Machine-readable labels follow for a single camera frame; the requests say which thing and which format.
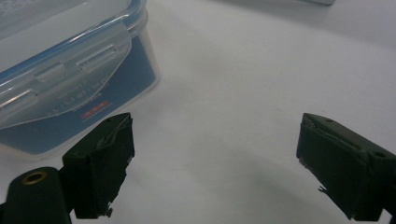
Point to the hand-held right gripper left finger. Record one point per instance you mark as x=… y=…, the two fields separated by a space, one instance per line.
x=93 y=168

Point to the clear plastic container blue label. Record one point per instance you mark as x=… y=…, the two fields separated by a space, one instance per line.
x=71 y=71

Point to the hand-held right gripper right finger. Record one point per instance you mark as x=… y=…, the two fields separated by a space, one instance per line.
x=345 y=168

